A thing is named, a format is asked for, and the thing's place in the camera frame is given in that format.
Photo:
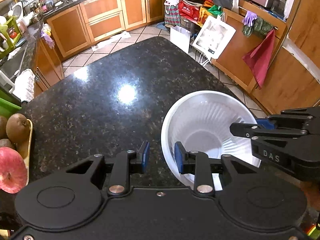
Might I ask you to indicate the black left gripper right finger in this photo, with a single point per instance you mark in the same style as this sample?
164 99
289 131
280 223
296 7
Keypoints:
203 167

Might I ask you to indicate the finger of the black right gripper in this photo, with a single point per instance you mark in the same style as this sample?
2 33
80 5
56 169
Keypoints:
300 118
255 130

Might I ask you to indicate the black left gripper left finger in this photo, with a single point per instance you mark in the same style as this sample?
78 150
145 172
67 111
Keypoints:
97 168

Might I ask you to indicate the white plastic bowl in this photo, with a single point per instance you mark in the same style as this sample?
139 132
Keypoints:
201 121

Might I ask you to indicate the red cloth hanging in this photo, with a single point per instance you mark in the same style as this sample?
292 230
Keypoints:
258 59

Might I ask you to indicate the white framed box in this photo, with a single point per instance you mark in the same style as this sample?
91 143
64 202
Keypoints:
213 37

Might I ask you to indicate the yellow fruit tray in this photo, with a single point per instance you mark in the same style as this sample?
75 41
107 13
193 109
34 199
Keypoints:
25 148

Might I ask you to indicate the purple rubber glove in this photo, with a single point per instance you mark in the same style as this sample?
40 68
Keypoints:
249 18

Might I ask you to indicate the red apple right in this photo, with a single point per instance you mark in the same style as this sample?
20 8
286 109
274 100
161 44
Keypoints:
13 171

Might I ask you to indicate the brown kiwi fruit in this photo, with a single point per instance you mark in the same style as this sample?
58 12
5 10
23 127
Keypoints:
18 128

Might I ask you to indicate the red shopping bag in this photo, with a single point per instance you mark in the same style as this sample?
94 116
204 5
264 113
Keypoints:
189 11

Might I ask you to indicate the green cutting board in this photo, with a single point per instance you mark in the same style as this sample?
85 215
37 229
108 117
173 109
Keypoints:
9 103

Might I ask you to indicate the green dish rack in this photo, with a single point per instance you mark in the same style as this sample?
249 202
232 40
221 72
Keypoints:
10 35

